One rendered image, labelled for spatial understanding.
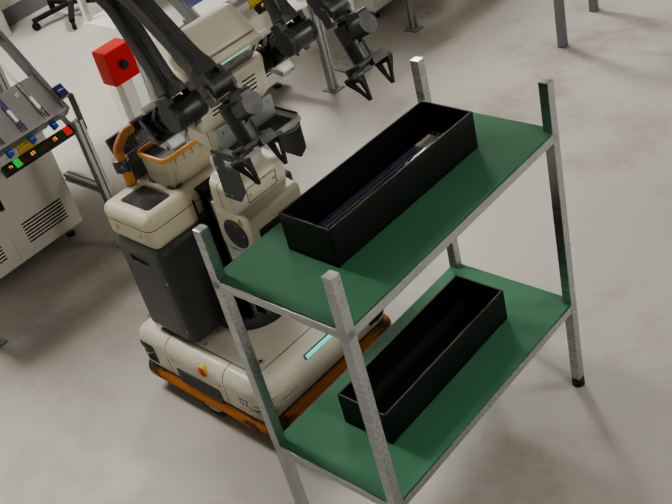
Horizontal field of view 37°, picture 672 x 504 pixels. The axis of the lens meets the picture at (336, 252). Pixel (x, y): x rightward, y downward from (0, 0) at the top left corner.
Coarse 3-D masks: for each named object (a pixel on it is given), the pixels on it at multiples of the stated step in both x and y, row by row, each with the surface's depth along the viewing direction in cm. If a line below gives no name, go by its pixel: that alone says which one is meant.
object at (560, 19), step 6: (558, 0) 489; (588, 0) 527; (594, 0) 525; (558, 6) 491; (564, 6) 494; (594, 6) 527; (558, 12) 493; (564, 12) 495; (558, 18) 495; (564, 18) 496; (558, 24) 497; (564, 24) 498; (558, 30) 499; (564, 30) 499; (558, 36) 502; (564, 36) 500; (558, 42) 504; (564, 42) 502
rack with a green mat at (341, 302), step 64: (512, 128) 270; (448, 192) 253; (256, 256) 249; (384, 256) 237; (448, 256) 324; (320, 320) 223; (512, 320) 299; (576, 320) 304; (256, 384) 265; (448, 384) 283; (576, 384) 318; (320, 448) 275; (384, 448) 241; (448, 448) 265
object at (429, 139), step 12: (432, 132) 269; (420, 144) 266; (408, 156) 262; (396, 168) 259; (372, 180) 257; (384, 180) 255; (360, 192) 253; (372, 192) 252; (348, 204) 250; (336, 216) 247
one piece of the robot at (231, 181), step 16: (272, 112) 288; (288, 112) 287; (224, 128) 276; (272, 128) 282; (288, 128) 282; (224, 144) 278; (288, 144) 297; (304, 144) 292; (224, 160) 276; (224, 176) 281; (240, 176) 276; (224, 192) 287; (240, 192) 281
